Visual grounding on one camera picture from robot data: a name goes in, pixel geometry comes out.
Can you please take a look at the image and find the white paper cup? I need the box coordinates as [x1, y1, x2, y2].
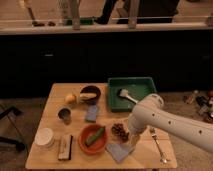
[34, 128, 54, 148]

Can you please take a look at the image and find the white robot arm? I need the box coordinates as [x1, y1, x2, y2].
[127, 94, 213, 154]

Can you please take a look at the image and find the dark brown bowl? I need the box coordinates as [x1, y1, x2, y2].
[79, 85, 101, 105]

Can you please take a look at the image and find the green plastic tray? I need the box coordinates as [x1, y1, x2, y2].
[107, 76, 158, 113]

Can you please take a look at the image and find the yellow banana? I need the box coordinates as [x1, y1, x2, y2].
[79, 93, 97, 100]

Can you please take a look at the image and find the wooden brush block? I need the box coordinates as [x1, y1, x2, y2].
[58, 134, 73, 161]

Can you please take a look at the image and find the silver fork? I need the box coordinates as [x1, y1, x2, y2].
[149, 127, 169, 164]

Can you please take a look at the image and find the blue sponge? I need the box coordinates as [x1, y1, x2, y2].
[85, 105, 99, 122]

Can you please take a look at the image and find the dark red grape bunch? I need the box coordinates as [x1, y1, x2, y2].
[111, 123, 129, 142]

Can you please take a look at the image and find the yellow lemon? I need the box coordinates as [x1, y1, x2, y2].
[65, 93, 77, 104]

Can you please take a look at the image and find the orange bowl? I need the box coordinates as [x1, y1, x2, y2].
[78, 124, 108, 155]

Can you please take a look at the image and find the green cucumber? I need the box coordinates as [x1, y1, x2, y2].
[85, 127, 105, 146]

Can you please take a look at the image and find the black chair base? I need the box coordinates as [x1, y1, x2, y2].
[0, 105, 26, 152]

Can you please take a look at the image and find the dark metal cup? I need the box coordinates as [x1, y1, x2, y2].
[58, 108, 71, 125]

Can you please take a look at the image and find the blue folded napkin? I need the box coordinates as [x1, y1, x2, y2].
[106, 143, 134, 163]

